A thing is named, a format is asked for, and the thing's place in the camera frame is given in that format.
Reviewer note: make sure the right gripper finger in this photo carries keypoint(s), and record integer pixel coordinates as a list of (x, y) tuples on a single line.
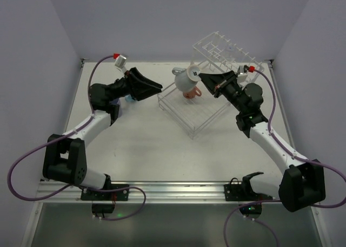
[(226, 75), (214, 85)]

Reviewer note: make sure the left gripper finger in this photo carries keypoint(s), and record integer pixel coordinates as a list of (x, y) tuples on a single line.
[(140, 83), (145, 95)]

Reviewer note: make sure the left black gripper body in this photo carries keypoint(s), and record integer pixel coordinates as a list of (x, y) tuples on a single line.
[(132, 82)]

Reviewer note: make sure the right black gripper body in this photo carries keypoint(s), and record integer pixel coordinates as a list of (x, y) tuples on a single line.
[(224, 82)]

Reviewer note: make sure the light blue mug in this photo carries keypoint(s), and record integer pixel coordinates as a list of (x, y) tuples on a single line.
[(129, 98)]

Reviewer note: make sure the lavender tall cup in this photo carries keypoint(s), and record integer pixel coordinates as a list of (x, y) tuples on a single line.
[(118, 103)]

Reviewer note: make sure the pale grey footed cup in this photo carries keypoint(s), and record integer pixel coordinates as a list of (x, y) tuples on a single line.
[(186, 78)]

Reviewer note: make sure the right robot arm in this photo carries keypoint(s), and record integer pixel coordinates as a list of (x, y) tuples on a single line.
[(303, 182)]

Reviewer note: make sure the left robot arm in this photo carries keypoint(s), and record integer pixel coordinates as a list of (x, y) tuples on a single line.
[(65, 155)]

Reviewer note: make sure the coral orange mug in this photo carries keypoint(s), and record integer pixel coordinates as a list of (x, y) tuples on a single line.
[(195, 92)]

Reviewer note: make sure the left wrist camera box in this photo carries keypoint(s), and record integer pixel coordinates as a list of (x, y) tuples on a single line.
[(120, 61)]

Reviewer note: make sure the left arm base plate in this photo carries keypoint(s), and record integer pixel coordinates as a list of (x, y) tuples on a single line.
[(109, 192)]

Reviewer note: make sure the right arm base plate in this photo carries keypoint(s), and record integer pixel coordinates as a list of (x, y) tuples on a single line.
[(241, 191)]

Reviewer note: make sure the aluminium mounting rail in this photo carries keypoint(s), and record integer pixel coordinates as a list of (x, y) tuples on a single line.
[(154, 193)]

